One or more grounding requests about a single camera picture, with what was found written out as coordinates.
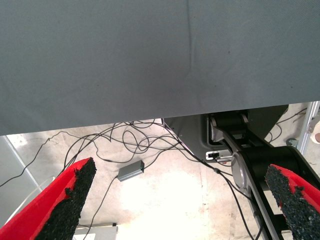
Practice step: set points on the grey caster wheel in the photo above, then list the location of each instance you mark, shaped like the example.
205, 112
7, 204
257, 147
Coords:
292, 142

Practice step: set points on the dark grey robot base housing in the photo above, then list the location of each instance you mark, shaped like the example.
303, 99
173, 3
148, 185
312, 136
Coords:
190, 135

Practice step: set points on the small grey adapter box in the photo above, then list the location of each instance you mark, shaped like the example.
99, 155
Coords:
131, 171

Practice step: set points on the aluminium frame post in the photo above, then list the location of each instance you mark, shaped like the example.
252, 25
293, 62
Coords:
307, 125

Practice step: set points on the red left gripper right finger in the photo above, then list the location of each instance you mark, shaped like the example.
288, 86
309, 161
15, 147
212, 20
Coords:
297, 205

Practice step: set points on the black silver robot torso link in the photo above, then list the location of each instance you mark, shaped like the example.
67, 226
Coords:
265, 155

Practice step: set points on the dark grey table cloth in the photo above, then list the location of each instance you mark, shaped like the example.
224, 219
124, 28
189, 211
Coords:
125, 62

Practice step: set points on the light grey floor box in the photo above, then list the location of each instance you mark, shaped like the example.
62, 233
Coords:
100, 233

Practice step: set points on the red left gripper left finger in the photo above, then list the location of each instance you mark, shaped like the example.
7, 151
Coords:
37, 210

